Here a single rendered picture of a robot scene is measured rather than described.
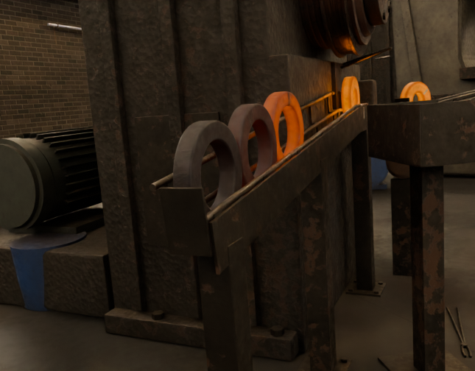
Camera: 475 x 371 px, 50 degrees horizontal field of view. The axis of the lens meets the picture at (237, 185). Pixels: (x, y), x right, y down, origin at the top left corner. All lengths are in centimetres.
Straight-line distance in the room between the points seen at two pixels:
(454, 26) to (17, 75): 647
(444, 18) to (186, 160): 391
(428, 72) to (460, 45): 31
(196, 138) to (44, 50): 852
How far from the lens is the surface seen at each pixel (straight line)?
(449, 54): 450
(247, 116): 94
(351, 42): 173
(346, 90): 179
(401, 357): 158
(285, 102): 114
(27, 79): 889
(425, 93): 228
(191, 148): 76
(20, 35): 895
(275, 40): 149
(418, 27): 459
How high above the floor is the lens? 75
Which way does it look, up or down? 9 degrees down
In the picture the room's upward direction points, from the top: 4 degrees counter-clockwise
